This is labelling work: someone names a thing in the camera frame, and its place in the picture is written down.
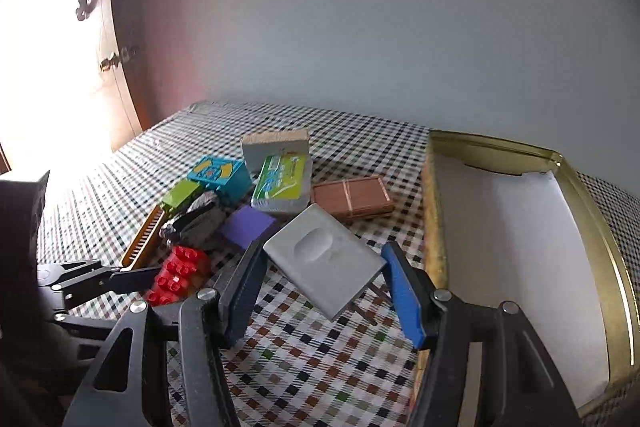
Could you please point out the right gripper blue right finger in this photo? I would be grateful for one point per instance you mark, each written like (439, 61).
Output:
(410, 290)

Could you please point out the purple block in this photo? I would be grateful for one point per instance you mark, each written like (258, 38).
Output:
(247, 225)

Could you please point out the grey box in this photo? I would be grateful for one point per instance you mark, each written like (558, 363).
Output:
(324, 260)

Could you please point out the door handle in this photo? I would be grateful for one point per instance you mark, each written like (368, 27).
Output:
(125, 55)

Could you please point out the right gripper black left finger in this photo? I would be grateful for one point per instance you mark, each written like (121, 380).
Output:
(238, 297)

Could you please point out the wooden door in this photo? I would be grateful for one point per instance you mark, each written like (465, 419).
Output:
(58, 111)

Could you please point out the lime green toy brick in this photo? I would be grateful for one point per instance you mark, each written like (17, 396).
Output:
(181, 195)

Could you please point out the white box with gold top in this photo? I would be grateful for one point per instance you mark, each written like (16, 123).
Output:
(256, 147)

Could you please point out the red toy brick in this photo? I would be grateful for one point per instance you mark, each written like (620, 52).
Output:
(182, 274)

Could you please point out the gold metal tray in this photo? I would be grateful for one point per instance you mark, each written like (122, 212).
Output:
(505, 220)

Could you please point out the brown comb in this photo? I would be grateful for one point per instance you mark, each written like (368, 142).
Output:
(144, 244)

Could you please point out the green dental floss box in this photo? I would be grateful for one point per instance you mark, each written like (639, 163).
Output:
(284, 184)

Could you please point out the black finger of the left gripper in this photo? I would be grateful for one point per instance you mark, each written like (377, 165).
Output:
(96, 282)

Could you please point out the brown copper case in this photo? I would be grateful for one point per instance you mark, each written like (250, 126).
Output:
(352, 199)

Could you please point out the black white object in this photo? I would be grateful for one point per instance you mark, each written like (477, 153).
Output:
(196, 227)

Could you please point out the teal toy brick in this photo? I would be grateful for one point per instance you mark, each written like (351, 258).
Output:
(227, 178)

